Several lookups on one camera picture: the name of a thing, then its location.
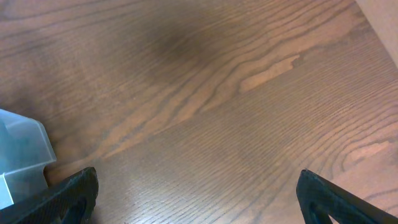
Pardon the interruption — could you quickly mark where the clear plastic storage bin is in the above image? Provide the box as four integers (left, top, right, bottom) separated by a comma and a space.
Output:
1, 110, 57, 209

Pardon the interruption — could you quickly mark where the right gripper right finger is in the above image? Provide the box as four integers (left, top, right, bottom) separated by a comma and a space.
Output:
296, 169, 397, 224

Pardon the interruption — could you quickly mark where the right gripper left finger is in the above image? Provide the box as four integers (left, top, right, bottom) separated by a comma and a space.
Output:
1, 167, 99, 223

